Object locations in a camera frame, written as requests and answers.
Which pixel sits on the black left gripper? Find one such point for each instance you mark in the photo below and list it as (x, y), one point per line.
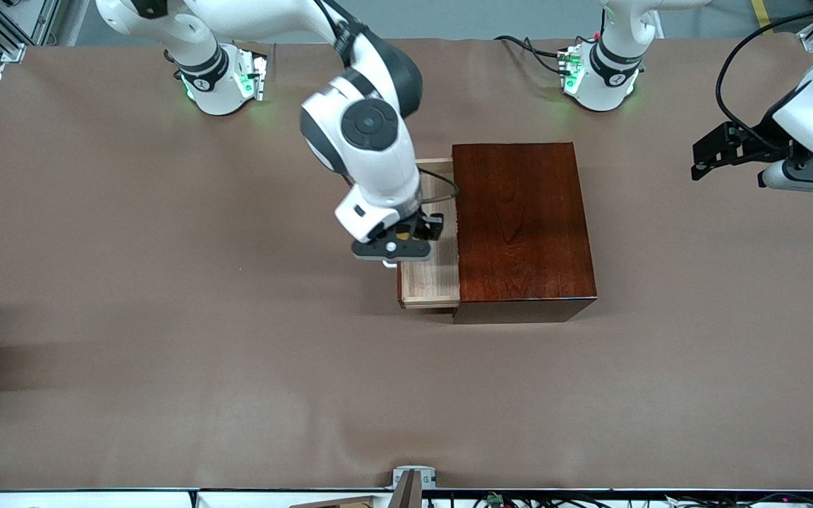
(761, 137)

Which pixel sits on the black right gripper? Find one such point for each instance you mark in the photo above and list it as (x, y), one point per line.
(426, 226)

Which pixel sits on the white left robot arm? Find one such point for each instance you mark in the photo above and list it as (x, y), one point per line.
(615, 77)

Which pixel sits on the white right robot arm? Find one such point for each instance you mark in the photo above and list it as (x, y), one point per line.
(364, 162)

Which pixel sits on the dark red wooden cabinet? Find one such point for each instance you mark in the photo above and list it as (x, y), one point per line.
(519, 226)

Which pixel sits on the yellow floor tape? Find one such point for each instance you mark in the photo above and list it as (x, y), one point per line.
(761, 14)

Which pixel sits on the brown table cover sheet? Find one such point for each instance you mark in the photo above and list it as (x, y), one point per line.
(237, 388)

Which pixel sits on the brown wooden stick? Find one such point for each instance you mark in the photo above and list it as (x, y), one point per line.
(408, 494)

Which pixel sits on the green terminal connector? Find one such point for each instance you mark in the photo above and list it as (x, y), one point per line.
(495, 499)

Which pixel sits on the flat brown board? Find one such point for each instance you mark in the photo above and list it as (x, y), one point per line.
(336, 503)

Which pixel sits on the grey metal bracket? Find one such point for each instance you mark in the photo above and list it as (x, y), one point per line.
(426, 476)

